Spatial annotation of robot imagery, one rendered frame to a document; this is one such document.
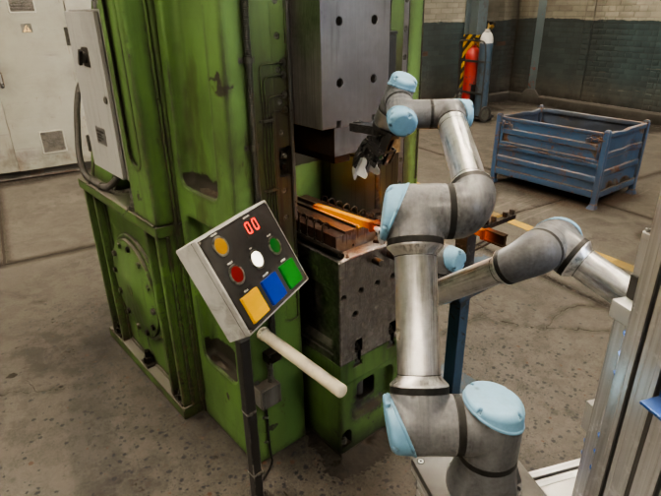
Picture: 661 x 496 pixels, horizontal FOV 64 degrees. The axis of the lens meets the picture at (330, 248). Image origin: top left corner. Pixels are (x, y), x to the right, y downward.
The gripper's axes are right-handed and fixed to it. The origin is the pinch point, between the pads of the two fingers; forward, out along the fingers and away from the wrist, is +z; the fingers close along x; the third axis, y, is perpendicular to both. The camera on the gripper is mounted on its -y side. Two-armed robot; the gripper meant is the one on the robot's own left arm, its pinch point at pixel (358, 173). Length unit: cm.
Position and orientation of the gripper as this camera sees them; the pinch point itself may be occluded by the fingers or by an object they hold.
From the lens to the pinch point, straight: 168.8
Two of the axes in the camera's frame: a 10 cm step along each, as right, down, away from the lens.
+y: 5.9, 6.8, -4.3
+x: 7.6, -2.8, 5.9
